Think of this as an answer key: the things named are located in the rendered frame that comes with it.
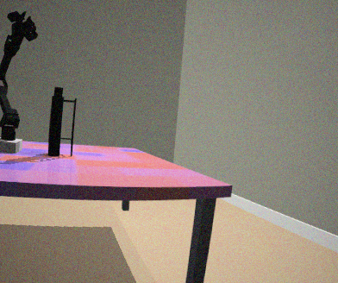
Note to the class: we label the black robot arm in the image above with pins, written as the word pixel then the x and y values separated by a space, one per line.
pixel 10 116

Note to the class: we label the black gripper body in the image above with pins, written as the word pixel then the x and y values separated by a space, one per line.
pixel 19 33

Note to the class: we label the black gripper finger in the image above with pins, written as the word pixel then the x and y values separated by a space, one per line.
pixel 27 26
pixel 20 18

